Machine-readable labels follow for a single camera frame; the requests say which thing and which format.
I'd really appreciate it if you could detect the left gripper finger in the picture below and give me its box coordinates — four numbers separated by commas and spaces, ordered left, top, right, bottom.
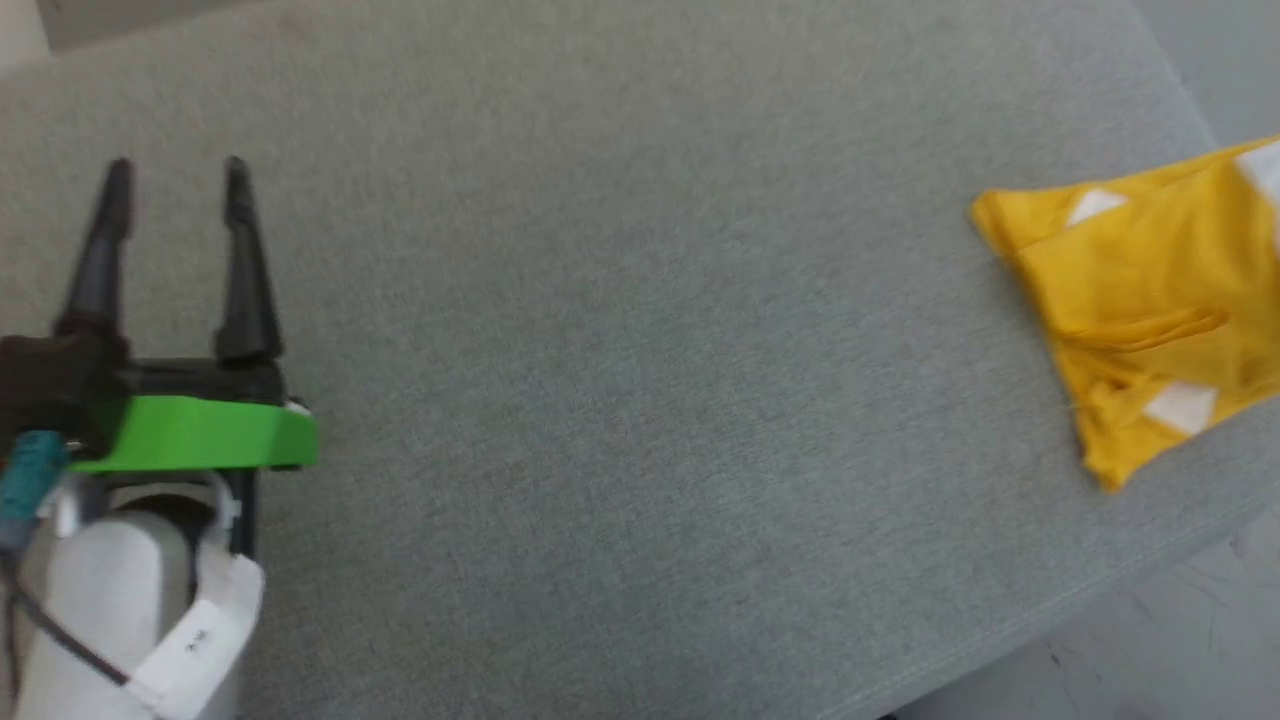
53, 157, 137, 348
213, 154, 287, 365

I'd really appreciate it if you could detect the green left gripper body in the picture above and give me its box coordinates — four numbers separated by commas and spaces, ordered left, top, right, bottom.
68, 360, 321, 475

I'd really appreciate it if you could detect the yellow shirt with white patches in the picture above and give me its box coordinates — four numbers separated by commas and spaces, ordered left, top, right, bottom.
968, 134, 1280, 494

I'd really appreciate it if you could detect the grey fabric sofa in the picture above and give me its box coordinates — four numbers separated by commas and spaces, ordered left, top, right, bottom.
0, 0, 1280, 720

